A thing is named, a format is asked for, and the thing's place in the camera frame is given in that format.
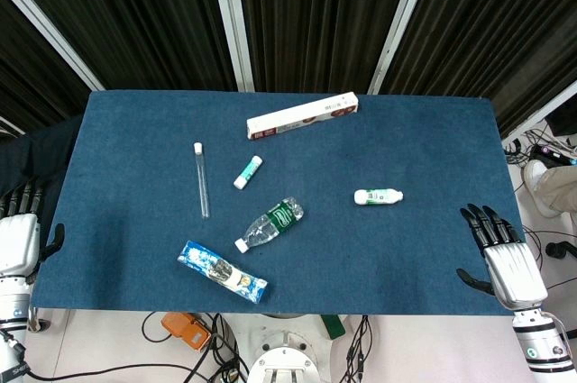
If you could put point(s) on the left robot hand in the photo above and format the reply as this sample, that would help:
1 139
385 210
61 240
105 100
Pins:
18 239

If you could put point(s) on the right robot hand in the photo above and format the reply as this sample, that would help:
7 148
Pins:
514 268

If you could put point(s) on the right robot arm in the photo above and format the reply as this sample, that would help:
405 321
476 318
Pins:
543 342

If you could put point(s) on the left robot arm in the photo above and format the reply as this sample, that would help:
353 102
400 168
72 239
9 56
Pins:
12 329

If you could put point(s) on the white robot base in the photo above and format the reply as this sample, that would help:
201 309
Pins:
283 358

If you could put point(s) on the small white bottle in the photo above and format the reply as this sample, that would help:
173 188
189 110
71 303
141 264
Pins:
377 196

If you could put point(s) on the clear plastic water bottle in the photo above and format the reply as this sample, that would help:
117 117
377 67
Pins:
270 224

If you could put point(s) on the black caster wheel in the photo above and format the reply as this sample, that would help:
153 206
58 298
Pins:
559 250

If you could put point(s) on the beige trouser leg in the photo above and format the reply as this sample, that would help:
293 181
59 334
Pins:
559 187

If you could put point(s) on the black power strip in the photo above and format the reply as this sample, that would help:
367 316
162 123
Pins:
552 155

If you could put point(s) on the green clamp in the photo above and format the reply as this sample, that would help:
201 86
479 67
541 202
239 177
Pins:
333 325

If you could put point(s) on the orange pedal box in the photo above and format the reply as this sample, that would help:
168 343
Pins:
185 331

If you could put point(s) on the clear glass test tube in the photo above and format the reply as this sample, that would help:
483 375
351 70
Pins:
202 180

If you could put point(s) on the blue snack packet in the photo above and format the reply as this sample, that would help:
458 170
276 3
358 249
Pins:
221 271

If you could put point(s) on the blue table cloth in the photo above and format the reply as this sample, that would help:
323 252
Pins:
315 166

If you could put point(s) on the white green glue stick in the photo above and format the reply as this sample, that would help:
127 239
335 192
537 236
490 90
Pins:
248 172

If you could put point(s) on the long white cardboard box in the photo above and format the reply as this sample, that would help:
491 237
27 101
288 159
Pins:
302 115

